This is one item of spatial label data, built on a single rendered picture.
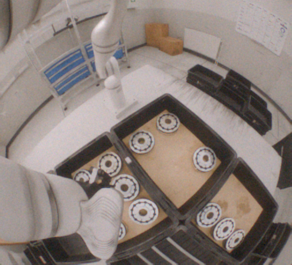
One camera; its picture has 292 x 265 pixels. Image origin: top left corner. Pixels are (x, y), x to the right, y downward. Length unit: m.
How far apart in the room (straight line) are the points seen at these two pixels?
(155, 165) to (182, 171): 0.11
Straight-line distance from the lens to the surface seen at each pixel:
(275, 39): 3.14
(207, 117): 0.78
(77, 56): 2.11
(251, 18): 3.09
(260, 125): 1.43
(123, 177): 0.43
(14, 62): 3.03
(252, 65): 3.19
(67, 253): 0.75
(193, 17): 3.42
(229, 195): 0.55
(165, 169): 0.45
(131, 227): 0.48
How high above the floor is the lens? 1.27
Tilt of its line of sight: 56 degrees down
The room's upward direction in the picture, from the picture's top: 8 degrees counter-clockwise
